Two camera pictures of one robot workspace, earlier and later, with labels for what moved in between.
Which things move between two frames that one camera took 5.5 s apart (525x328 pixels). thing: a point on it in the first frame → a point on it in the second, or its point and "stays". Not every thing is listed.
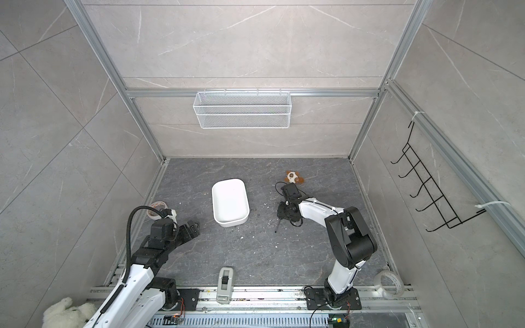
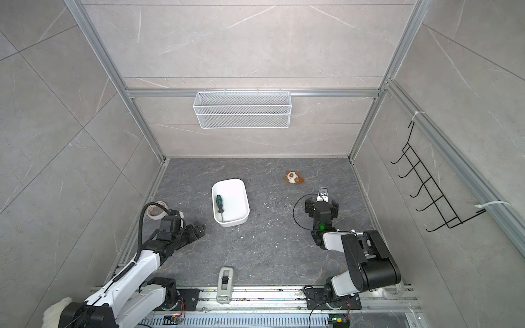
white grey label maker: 225,287 stays
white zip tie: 480,206 stays
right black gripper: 281,212 → 311,208
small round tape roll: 153,214 stays
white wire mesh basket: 242,109 stays
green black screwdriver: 275,231 → 219,199
